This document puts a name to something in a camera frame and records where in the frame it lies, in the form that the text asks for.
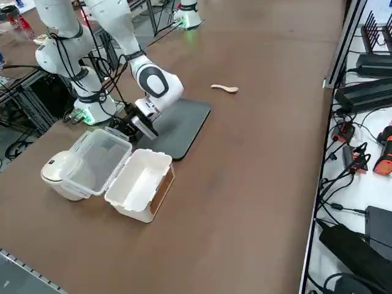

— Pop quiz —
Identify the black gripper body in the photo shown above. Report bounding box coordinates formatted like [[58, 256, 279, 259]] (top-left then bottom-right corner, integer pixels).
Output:
[[121, 102, 145, 137]]

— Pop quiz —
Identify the clear plastic container lid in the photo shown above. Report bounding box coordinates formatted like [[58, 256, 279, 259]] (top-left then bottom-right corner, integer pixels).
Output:
[[62, 128, 133, 197]]

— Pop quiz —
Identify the white plastic container box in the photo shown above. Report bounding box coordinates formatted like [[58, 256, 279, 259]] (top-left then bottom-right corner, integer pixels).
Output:
[[104, 148, 176, 224]]

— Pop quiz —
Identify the black rectangular tray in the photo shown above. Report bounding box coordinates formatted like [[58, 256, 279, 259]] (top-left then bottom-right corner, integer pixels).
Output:
[[136, 97, 213, 161]]

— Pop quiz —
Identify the white round lidded bin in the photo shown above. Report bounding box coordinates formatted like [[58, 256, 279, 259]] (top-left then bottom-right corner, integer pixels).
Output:
[[40, 150, 89, 202]]

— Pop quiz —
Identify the small wooden spoon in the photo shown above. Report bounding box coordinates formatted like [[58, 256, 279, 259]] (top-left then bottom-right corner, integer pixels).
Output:
[[210, 83, 239, 95]]

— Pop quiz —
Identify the red bottle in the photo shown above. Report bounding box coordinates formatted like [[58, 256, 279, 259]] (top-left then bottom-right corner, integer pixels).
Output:
[[7, 12, 20, 31], [17, 14, 36, 39]]

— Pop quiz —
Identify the orange black tool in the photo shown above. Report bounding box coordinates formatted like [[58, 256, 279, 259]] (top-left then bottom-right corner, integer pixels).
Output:
[[332, 121, 356, 143]]

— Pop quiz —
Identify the small black adapter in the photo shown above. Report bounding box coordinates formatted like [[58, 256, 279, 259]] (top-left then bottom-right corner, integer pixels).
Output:
[[342, 145, 355, 170]]

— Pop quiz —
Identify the orange black clamp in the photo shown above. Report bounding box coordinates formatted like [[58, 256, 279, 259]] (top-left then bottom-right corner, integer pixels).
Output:
[[352, 142, 372, 175]]

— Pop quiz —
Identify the ribbed dark power supply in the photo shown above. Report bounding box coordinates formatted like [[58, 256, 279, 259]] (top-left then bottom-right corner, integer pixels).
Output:
[[334, 76, 392, 113]]

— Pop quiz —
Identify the long black bag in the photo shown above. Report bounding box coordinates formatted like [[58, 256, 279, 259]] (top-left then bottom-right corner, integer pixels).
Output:
[[317, 222, 392, 294]]

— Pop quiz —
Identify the black power brick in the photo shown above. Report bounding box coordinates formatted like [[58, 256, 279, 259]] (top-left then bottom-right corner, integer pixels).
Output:
[[356, 53, 392, 78]]

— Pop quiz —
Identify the orange black drill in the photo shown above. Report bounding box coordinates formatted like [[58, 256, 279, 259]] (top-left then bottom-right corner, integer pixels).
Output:
[[372, 124, 392, 178]]

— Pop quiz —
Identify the black pegged rack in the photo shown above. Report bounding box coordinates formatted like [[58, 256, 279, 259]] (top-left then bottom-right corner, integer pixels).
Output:
[[361, 10, 392, 55]]

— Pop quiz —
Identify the flat black box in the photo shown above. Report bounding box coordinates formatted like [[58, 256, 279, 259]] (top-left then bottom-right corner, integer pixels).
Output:
[[364, 205, 392, 261]]

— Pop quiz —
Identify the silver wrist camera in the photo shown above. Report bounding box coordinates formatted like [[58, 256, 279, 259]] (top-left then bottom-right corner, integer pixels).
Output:
[[130, 117, 160, 141]]

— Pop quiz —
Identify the black equipment frame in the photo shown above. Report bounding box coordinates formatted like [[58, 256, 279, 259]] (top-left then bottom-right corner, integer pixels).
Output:
[[0, 66, 77, 135]]

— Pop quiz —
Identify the aluminium edge rail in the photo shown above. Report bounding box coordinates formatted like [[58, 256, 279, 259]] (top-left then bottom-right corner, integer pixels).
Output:
[[0, 247, 66, 294]]

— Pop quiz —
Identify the black cable with ferrite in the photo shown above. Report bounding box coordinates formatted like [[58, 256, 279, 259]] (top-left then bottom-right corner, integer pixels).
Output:
[[317, 200, 368, 215]]

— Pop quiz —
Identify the aluminium frame post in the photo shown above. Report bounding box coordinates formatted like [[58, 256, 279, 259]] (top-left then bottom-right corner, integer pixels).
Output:
[[323, 0, 368, 89]]

